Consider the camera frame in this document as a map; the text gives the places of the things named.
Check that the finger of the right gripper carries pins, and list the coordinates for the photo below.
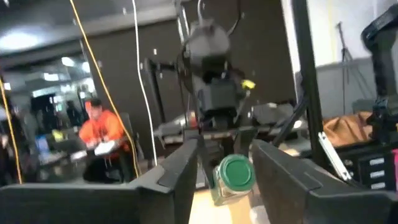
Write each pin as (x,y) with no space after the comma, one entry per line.
(245,140)
(205,155)

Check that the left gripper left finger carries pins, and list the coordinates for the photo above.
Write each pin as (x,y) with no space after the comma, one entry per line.
(93,205)

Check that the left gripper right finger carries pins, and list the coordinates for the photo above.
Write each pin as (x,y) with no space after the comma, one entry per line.
(311,205)

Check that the green lid spice jar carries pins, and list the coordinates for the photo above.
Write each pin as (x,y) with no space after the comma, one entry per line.
(237,172)

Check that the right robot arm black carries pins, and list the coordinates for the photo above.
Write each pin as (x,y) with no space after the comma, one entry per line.
(208,40)

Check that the white notebook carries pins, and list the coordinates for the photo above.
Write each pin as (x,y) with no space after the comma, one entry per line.
(105,147)

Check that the black drawer unit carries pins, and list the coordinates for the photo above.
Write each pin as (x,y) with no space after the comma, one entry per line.
(376,171)

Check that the person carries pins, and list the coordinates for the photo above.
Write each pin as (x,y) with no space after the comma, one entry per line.
(104,126)
(74,113)

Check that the tan brown bag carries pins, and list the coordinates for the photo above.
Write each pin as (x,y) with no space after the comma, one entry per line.
(345,129)

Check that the black tripod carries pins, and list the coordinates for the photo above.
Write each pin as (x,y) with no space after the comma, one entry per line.
(343,56)

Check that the silver metal bracket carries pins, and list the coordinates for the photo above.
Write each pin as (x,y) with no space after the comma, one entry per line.
(334,155)

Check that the black aluminium rig frame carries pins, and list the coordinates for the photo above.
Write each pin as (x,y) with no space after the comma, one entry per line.
(306,62)

